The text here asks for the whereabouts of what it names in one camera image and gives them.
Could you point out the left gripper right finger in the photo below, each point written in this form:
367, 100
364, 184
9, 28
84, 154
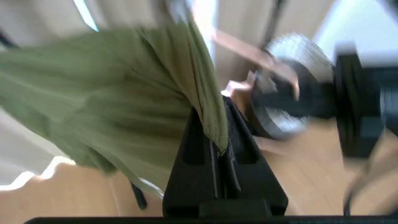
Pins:
258, 189

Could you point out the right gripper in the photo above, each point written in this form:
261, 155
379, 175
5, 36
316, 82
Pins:
357, 109

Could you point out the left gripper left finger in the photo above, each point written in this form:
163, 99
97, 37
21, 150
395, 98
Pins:
189, 186

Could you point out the pink clothes hanger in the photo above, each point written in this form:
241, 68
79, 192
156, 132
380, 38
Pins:
248, 51

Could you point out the green long-sleeved shirt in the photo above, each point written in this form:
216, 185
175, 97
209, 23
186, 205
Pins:
93, 93

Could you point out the white laundry basket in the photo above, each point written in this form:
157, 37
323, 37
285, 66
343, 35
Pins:
298, 49

